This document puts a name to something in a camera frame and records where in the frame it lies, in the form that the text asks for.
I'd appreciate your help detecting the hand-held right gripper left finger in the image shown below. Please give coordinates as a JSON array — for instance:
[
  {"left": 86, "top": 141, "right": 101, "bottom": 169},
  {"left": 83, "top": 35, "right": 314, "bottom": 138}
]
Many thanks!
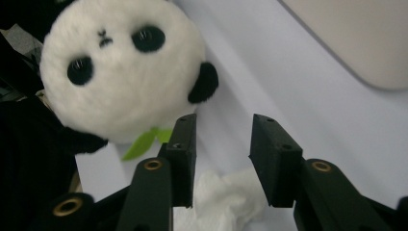
[{"left": 158, "top": 113, "right": 197, "bottom": 209}]

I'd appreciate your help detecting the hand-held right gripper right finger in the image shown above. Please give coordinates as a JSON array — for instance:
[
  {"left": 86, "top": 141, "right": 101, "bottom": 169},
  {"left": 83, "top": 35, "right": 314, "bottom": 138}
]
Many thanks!
[{"left": 248, "top": 114, "right": 304, "bottom": 208}]

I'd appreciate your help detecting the white wet wipe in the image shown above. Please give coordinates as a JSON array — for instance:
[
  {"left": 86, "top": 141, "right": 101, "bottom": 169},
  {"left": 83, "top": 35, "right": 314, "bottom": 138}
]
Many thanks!
[{"left": 172, "top": 167, "right": 269, "bottom": 231}]

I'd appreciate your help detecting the panda plush toy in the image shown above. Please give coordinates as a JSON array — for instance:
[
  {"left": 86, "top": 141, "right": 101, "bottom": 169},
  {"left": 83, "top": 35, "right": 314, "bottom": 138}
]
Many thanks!
[{"left": 39, "top": 0, "right": 220, "bottom": 162}]

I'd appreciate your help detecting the white plastic bin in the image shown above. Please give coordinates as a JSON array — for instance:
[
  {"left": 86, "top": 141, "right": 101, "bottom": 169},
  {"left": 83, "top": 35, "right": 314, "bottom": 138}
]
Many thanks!
[{"left": 278, "top": 0, "right": 408, "bottom": 91}]

